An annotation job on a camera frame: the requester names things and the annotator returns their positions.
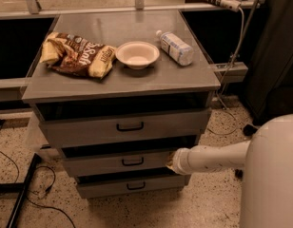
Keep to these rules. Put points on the brown yellow snack bag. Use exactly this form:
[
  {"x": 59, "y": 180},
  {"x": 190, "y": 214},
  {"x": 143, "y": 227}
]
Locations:
[{"x": 75, "y": 55}]

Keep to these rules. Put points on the grey bottom drawer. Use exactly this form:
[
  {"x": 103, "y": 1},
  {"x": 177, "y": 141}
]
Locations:
[{"x": 130, "y": 186}]

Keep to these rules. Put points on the grey drawer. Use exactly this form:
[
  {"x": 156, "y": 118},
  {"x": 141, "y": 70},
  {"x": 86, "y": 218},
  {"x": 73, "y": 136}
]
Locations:
[
  {"x": 116, "y": 163},
  {"x": 125, "y": 128},
  {"x": 130, "y": 186}
]

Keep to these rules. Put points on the clear plastic water bottle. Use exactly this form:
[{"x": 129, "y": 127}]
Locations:
[{"x": 176, "y": 48}]

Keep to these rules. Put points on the grey drawer cabinet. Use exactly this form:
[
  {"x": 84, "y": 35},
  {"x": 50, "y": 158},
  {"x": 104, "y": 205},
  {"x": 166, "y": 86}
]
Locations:
[{"x": 163, "y": 86}]

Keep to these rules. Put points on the black metal floor frame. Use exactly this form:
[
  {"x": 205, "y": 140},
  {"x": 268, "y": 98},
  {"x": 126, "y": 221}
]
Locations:
[{"x": 20, "y": 189}]

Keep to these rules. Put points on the yellow foam gripper tip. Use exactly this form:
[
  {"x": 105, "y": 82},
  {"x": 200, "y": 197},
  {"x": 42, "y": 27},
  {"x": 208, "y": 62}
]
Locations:
[{"x": 183, "y": 161}]

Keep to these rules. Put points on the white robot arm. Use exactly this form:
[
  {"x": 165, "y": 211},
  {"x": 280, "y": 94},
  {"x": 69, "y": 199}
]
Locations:
[{"x": 267, "y": 162}]

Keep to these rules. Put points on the grey top drawer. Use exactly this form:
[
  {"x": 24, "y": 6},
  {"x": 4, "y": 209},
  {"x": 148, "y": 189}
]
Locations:
[{"x": 125, "y": 128}]

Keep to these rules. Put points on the grey metal stand pole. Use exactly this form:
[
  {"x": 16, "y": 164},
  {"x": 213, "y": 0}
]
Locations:
[{"x": 231, "y": 64}]

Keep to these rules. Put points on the white paper bowl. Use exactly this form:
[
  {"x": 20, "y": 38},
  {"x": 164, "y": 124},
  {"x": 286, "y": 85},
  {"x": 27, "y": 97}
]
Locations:
[{"x": 137, "y": 54}]

